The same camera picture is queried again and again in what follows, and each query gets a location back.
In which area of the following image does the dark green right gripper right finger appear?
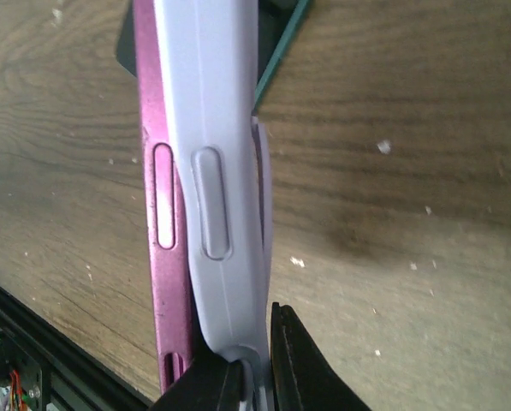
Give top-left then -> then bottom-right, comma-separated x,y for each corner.
270,302 -> 369,410

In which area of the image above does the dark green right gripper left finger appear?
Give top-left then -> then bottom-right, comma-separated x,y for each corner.
150,357 -> 243,411

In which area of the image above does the lavender phone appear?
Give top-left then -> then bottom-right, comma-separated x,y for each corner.
133,1 -> 193,391

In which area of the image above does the lavender phone case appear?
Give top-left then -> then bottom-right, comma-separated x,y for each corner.
154,1 -> 274,410

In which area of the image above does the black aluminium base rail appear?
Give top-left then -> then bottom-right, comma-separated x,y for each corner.
0,287 -> 152,410

